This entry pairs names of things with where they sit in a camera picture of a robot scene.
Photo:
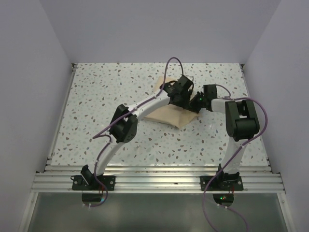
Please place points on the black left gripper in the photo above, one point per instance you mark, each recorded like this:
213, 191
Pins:
185, 104

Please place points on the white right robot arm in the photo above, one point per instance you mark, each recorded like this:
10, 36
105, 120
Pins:
241, 124

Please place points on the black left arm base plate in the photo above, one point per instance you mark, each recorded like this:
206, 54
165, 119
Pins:
80, 184

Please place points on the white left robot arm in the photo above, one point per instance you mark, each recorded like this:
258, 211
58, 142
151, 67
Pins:
123, 126

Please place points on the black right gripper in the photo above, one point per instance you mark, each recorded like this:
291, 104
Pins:
191, 103

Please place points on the beige cloth mat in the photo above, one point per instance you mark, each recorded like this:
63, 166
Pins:
172, 115

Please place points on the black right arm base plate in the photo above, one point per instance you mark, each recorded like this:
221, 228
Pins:
221, 185

